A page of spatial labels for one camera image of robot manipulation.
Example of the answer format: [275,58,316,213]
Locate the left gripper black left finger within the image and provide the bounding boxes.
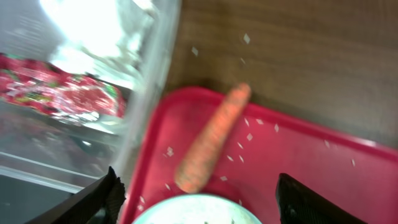
[27,167,126,224]

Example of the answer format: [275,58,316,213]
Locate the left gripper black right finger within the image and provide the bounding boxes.
[275,173,365,224]

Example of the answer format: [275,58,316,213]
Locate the light blue plate with rice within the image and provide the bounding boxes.
[132,194,261,224]

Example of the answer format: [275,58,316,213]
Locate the orange carrot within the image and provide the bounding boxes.
[174,83,251,194]

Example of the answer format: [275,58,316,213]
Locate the red snack wrapper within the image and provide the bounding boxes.
[1,53,126,125]

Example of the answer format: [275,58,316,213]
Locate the white tissue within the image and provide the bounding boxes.
[40,0,157,74]

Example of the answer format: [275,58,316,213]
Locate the red plastic tray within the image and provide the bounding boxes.
[121,87,397,223]

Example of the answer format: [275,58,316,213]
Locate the clear plastic bin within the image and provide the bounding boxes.
[1,0,182,223]

